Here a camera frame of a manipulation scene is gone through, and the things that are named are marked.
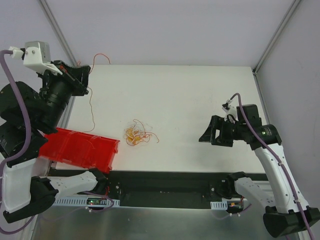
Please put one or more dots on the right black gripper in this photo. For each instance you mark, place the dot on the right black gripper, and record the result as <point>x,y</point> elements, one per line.
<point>222,132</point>

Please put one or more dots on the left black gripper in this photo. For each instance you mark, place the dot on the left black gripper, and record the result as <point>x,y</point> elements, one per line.
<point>75,80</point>

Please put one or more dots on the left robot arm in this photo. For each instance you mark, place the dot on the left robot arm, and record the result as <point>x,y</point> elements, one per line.
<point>29,116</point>

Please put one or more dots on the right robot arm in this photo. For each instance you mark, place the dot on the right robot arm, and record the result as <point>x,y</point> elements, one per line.
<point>286,211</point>

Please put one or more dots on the red plastic bin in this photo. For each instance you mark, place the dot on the red plastic bin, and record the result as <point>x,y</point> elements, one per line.
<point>80,149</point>

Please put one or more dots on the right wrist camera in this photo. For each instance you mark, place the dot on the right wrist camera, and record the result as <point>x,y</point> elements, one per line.
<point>230,112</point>

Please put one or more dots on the right white cable duct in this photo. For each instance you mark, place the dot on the right white cable duct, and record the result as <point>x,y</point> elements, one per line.
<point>219,205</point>

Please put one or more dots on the white cable duct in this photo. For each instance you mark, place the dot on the white cable duct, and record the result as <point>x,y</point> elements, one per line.
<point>219,205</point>
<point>83,201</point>

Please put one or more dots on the left aluminium frame post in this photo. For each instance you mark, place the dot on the left aluminium frame post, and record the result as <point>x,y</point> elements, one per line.
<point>46,9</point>

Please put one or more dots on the aluminium frame post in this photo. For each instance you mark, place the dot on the aluminium frame post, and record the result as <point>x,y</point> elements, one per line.
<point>46,9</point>
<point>277,34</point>

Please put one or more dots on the left white cable duct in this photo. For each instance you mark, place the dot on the left white cable duct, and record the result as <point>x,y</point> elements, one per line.
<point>83,201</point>

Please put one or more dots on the right aluminium frame post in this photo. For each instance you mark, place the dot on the right aluminium frame post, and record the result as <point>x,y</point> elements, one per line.
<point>277,34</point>

